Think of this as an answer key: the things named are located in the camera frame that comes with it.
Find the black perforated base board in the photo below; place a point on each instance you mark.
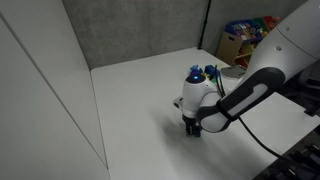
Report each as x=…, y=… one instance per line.
x=296, y=166

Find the colourful toy storage shelf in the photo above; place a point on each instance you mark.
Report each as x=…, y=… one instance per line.
x=253, y=31

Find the grey metal mounting plate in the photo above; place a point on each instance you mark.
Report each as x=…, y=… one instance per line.
x=233, y=72

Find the black tripod pole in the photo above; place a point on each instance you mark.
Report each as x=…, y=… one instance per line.
x=204, y=25

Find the brown cardboard box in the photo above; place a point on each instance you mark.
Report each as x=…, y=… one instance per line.
x=228, y=48

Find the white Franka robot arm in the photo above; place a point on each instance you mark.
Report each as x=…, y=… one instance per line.
x=266, y=66

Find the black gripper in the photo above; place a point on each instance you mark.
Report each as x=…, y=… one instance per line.
x=190, y=120

